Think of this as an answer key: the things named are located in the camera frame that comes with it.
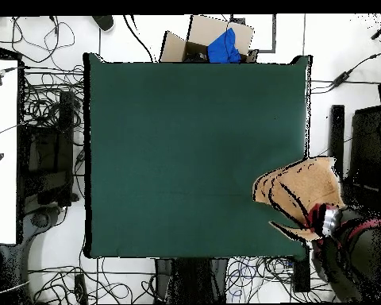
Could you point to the tan terry towel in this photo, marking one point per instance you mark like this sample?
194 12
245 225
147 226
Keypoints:
308 187

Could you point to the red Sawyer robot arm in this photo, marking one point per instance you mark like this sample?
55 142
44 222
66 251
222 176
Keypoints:
331 220

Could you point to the black rectangular box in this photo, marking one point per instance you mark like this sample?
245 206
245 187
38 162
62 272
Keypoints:
301 273

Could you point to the black upright bar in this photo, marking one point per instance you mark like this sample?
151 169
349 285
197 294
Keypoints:
336 133

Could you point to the dark green table cloth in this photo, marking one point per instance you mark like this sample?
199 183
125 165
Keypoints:
193 143

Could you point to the blue garment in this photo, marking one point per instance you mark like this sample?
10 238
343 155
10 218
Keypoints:
223 47

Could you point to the open cardboard box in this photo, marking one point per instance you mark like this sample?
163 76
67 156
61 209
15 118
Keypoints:
203 31

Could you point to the black power strip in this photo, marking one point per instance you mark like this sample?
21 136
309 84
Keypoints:
80 287

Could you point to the black equipment rack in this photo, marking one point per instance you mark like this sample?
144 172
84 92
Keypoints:
63 143

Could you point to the black round floor device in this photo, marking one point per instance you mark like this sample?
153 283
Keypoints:
44 217

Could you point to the white side table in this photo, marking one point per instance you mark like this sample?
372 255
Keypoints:
1 159

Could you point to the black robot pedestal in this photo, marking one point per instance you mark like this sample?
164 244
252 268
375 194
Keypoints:
190 279

